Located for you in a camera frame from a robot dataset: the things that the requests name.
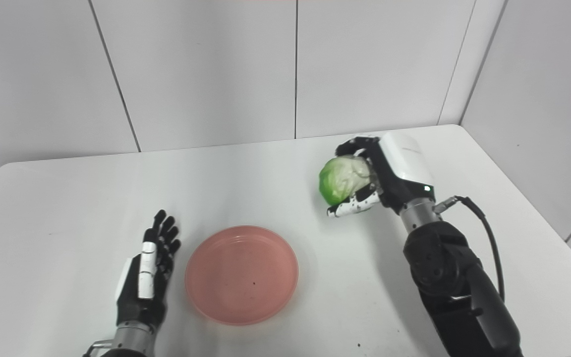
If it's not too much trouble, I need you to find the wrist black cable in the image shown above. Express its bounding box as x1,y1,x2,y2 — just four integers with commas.
433,195,506,303
83,339,114,357

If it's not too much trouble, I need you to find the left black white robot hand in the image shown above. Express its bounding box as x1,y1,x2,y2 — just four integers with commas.
114,209,182,331

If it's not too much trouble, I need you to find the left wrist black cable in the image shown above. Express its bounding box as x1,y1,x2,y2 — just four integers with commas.
83,339,114,357

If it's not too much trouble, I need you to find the green white cabbage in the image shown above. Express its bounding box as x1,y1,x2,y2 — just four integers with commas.
318,154,373,207

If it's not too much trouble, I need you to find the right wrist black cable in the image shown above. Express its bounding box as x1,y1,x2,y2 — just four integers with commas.
433,195,506,303

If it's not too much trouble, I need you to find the pink round plate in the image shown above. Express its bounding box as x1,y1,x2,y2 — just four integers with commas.
184,226,300,327

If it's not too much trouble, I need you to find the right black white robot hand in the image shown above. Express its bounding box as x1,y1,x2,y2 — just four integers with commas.
327,130,436,219

